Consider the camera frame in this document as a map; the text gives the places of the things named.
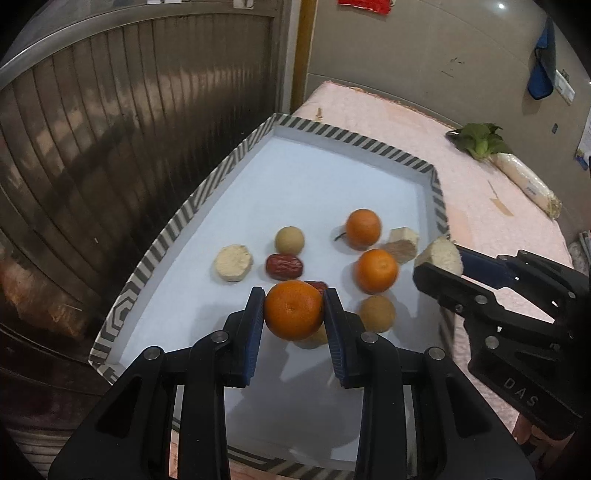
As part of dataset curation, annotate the green bok choy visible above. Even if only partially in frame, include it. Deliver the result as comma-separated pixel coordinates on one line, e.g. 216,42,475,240
445,122,513,161

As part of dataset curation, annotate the striped cardboard box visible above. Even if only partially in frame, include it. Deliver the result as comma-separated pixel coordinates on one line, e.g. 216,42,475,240
88,112,451,472

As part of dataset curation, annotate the red wall decoration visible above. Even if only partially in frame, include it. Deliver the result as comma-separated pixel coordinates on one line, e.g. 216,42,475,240
337,0,395,14

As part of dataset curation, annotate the ribbed panel door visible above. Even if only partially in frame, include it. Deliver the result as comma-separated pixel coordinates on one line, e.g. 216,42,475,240
0,9,296,402

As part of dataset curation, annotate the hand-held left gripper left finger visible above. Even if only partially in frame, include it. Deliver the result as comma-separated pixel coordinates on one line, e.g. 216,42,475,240
47,286,266,480

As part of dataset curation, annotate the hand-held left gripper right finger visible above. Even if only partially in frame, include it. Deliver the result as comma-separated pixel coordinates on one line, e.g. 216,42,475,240
323,287,536,480

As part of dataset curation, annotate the blue hanging cloth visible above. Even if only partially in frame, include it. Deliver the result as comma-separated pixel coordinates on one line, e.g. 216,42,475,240
526,16,558,100

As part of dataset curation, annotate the orange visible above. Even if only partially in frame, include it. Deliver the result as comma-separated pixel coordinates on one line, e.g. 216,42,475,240
264,280,325,342
335,209,383,250
355,248,400,295

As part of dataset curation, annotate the person's right hand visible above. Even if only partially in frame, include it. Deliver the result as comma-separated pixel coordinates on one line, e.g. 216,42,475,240
517,411,571,467

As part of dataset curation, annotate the yellow wooden door frame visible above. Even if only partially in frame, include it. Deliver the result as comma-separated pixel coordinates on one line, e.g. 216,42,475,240
291,0,317,116

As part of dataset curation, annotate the wall calendar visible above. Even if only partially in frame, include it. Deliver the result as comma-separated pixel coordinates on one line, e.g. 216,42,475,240
574,108,591,169

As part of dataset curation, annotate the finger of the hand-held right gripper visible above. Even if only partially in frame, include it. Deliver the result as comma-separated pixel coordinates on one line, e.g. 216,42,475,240
412,262,504,324
457,247,591,324

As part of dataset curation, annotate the wrapped white daikon radish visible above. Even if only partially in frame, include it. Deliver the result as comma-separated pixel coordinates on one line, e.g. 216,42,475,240
490,152,563,217

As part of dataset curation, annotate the tan longan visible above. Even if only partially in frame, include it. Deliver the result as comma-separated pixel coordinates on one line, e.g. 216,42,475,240
274,225,305,256
359,295,397,334

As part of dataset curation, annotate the white wall socket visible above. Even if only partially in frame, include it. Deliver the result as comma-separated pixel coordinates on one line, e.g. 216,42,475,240
554,69,577,102

